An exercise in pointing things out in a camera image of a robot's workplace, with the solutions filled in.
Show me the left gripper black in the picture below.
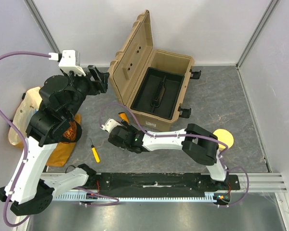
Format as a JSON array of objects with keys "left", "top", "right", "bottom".
[{"left": 63, "top": 65, "right": 110, "bottom": 119}]

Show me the orange utility knife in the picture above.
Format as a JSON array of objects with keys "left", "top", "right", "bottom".
[{"left": 118, "top": 112, "right": 130, "bottom": 123}]

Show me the yellow handle screwdriver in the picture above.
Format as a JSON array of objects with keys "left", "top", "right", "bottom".
[{"left": 90, "top": 139, "right": 100, "bottom": 163}]

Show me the tan plastic toolbox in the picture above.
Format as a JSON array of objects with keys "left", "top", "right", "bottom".
[{"left": 108, "top": 10, "right": 201, "bottom": 131}]

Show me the black toolbox tray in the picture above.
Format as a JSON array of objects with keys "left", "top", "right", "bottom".
[{"left": 131, "top": 67, "right": 184, "bottom": 120}]

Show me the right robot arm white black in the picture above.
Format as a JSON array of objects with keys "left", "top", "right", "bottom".
[{"left": 102, "top": 119, "right": 228, "bottom": 190}]

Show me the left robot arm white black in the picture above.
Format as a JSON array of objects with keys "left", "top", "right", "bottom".
[{"left": 0, "top": 65, "right": 109, "bottom": 216}]

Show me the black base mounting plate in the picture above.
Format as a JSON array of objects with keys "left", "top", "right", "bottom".
[{"left": 84, "top": 173, "right": 240, "bottom": 192}]

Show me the yellow tote bag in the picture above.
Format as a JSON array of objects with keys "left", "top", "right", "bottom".
[{"left": 8, "top": 87, "right": 81, "bottom": 167}]

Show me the round yellow sponge disc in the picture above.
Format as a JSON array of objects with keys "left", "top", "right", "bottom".
[{"left": 213, "top": 128, "right": 234, "bottom": 148}]

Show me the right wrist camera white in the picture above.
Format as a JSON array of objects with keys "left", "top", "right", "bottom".
[{"left": 101, "top": 118, "right": 121, "bottom": 133}]

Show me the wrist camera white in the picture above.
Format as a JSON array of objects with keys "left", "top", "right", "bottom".
[
  {"left": 101, "top": 118, "right": 121, "bottom": 133},
  {"left": 48, "top": 50, "right": 86, "bottom": 76}
]

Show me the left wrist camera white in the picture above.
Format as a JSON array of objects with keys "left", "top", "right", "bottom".
[{"left": 48, "top": 50, "right": 86, "bottom": 76}]

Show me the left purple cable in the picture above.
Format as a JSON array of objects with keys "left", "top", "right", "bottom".
[{"left": 0, "top": 51, "right": 120, "bottom": 228}]

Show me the purple cable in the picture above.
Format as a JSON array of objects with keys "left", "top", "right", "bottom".
[
  {"left": 99, "top": 103, "right": 250, "bottom": 208},
  {"left": 0, "top": 51, "right": 120, "bottom": 228}
]

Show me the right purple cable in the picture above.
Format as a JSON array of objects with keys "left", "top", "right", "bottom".
[{"left": 99, "top": 103, "right": 250, "bottom": 208}]

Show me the slotted cable duct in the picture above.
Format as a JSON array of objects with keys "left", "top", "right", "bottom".
[{"left": 50, "top": 190, "right": 219, "bottom": 202}]

